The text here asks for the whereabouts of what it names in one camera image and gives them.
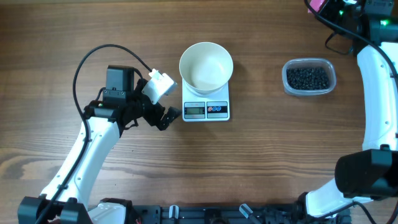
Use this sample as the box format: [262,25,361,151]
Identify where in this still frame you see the black beans in container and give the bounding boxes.
[287,67,330,90]

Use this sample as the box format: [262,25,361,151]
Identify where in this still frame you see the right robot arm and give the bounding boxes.
[303,1,397,222]

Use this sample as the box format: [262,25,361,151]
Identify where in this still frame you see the cream bowl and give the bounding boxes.
[179,42,234,95]

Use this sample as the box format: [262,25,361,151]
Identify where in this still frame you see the pink scoop blue handle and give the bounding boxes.
[308,0,325,13]

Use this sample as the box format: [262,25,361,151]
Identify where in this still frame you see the white digital kitchen scale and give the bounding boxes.
[182,80,230,122]

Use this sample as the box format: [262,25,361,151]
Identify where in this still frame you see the clear plastic container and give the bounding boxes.
[282,58,336,96]

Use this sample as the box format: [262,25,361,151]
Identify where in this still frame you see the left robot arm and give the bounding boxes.
[17,65,181,223]

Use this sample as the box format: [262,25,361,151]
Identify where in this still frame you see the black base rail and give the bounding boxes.
[93,198,352,224]

